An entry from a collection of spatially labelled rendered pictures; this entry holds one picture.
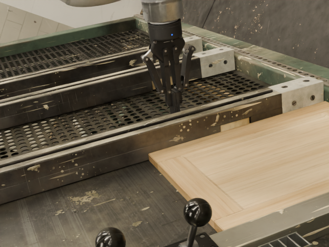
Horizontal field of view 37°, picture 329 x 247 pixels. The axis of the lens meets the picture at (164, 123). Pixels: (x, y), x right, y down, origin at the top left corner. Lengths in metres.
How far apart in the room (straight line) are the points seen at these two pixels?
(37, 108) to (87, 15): 3.53
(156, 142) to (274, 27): 2.10
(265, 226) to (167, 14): 0.51
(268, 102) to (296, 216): 0.46
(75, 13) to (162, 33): 3.87
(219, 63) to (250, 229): 0.93
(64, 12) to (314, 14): 2.71
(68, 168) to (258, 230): 0.46
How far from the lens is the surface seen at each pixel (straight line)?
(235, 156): 1.07
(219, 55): 1.65
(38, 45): 2.48
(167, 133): 1.12
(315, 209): 0.84
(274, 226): 0.81
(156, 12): 1.09
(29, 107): 1.49
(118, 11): 5.04
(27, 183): 1.08
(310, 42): 2.85
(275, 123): 1.21
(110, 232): 0.62
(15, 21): 6.37
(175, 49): 1.14
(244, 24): 3.41
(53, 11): 4.92
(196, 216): 0.65
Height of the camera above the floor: 1.81
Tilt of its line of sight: 27 degrees down
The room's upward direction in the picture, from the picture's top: 74 degrees counter-clockwise
